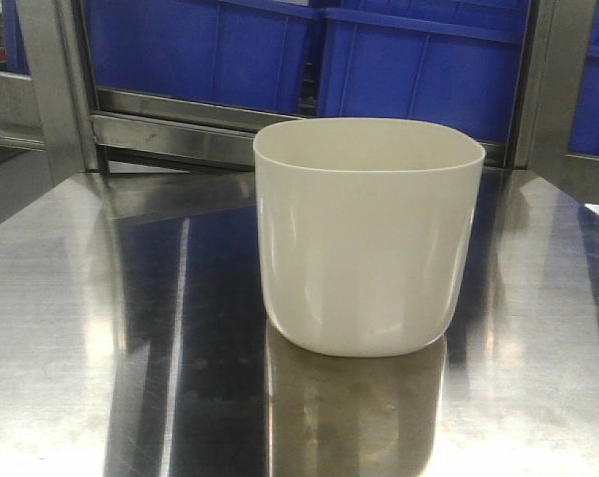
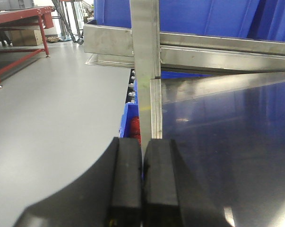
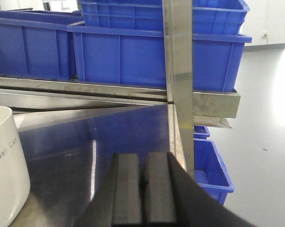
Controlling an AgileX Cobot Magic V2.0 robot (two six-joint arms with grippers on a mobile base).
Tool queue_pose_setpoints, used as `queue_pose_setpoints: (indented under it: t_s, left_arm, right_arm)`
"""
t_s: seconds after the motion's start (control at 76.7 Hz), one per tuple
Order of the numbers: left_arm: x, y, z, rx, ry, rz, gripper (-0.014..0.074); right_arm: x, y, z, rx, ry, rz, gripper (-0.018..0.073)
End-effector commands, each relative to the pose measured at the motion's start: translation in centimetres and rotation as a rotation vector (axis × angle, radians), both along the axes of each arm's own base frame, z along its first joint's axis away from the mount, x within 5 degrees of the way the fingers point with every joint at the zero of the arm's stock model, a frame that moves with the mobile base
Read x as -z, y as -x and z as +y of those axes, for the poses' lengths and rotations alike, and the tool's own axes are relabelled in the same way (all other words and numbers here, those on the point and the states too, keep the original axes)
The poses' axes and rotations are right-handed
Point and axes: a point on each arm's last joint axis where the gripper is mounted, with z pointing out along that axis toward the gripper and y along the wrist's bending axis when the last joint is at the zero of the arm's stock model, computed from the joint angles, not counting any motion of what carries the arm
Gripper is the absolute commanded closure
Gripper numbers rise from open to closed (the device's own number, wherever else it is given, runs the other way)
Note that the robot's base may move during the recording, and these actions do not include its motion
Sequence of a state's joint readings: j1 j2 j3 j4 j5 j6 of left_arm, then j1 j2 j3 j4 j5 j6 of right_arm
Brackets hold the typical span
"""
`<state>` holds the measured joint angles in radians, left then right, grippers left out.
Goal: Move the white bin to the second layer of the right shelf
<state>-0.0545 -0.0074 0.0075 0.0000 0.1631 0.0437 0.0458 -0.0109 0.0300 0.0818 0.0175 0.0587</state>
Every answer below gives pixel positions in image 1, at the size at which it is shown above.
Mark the stainless steel shelf frame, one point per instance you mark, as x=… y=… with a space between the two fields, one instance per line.
x=57 y=107

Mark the blue crate behind left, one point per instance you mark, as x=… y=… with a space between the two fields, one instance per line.
x=249 y=54

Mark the blue crate behind right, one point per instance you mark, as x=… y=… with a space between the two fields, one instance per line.
x=376 y=65

